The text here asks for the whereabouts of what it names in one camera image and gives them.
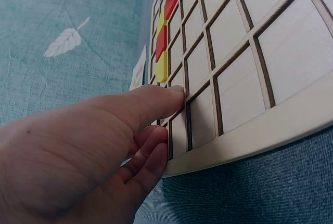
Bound person's left hand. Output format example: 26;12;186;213
0;84;187;224

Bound wooden grid board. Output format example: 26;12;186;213
148;0;333;179

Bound red square tile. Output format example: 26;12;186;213
155;25;169;62
164;0;179;21

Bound yellow square tile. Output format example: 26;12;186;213
157;5;167;40
155;48;169;83

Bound white pattern card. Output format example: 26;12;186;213
129;44;148;91

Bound person's legs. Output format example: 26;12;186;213
135;127;333;224

